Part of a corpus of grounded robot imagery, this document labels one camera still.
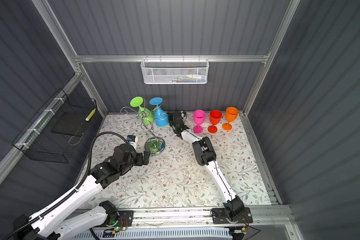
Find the pink wine glass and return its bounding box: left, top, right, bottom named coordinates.
left=193, top=110, right=206, bottom=134

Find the chrome wine glass rack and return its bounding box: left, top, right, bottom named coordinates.
left=120, top=106, right=166, bottom=156

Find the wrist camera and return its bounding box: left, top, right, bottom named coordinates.
left=127, top=135, right=138, bottom=150
left=180, top=111, right=187, bottom=120

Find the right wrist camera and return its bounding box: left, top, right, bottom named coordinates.
left=180, top=111, right=187, bottom=120

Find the white perforated cable tray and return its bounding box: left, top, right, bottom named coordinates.
left=72, top=227, right=233, bottom=240

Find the black wire wall basket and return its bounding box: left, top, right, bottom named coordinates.
left=12, top=91, right=97, bottom=164

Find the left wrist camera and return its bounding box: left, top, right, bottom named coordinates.
left=127, top=135, right=138, bottom=150

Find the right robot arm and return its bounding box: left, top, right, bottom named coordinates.
left=168, top=111, right=245, bottom=222

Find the white wire wall basket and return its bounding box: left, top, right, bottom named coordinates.
left=141, top=59, right=210, bottom=85

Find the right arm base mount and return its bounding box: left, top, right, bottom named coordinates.
left=210, top=207, right=253, bottom=225

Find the yellow marker in basket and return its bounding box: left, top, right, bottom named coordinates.
left=85, top=108, right=97, bottom=122

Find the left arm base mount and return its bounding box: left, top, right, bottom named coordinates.
left=105, top=211, right=135, bottom=228

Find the green wine glass back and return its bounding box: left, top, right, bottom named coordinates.
left=130, top=96, right=154, bottom=125

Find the red wine glass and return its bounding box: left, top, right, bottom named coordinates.
left=208, top=110, right=223, bottom=134

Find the blue wine glass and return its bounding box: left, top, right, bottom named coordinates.
left=150, top=97, right=169, bottom=127

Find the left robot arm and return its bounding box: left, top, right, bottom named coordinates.
left=5, top=133, right=151, bottom=240

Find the orange wine glass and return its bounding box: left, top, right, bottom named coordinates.
left=222, top=107, right=239, bottom=131

